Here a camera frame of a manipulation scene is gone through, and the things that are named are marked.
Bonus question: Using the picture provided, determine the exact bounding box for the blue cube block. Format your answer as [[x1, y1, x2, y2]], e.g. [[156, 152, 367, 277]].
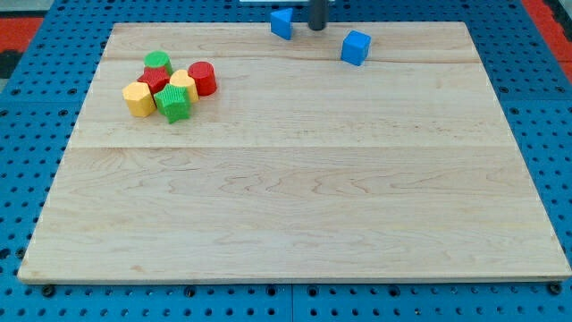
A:
[[341, 30, 372, 66]]

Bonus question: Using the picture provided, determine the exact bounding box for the blue triangle block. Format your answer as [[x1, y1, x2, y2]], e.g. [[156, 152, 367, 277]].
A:
[[270, 8, 293, 40]]

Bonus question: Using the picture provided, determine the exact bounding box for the light wooden board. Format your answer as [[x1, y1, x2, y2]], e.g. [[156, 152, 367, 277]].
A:
[[18, 21, 571, 284]]

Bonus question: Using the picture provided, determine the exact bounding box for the red cylinder block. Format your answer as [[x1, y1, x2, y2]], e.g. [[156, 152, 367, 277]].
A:
[[188, 61, 217, 97]]

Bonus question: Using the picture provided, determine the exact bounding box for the green star block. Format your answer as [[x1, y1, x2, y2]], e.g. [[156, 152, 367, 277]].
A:
[[154, 84, 191, 123]]

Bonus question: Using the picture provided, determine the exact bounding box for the yellow heart block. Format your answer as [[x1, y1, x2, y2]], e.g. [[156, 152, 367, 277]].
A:
[[170, 70, 199, 103]]

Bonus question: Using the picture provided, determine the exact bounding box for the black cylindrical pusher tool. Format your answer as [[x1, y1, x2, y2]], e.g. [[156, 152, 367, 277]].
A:
[[307, 0, 329, 31]]

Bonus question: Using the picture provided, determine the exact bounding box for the red star block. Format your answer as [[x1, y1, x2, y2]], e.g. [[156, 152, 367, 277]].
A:
[[137, 66, 170, 95]]

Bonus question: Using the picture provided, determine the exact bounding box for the yellow hexagon block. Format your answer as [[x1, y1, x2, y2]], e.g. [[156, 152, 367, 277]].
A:
[[122, 81, 156, 117]]

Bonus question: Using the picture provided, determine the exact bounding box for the green cylinder block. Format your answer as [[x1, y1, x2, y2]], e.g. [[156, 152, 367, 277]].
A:
[[144, 50, 173, 75]]

